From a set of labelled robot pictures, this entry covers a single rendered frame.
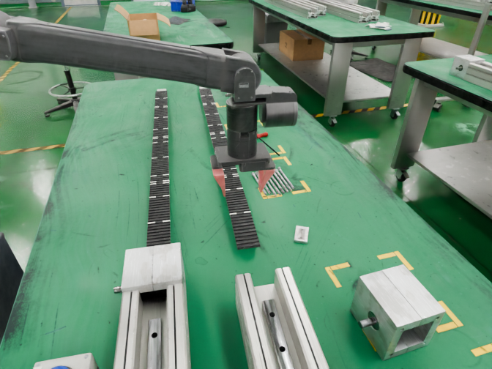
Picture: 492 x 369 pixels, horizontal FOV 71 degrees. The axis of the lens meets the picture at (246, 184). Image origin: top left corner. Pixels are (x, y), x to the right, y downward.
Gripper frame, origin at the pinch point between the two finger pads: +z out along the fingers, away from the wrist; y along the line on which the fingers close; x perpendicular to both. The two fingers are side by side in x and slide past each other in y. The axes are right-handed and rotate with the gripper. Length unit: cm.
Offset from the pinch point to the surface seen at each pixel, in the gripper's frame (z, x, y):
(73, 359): 7.4, -27.2, -30.1
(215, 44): 14, 195, 16
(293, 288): 4.8, -22.9, 4.5
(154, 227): 10.1, 3.2, -19.8
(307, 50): 57, 342, 141
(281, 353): 7.6, -31.9, 0.1
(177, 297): 4.8, -21.2, -14.6
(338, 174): 13.2, 20.5, 32.8
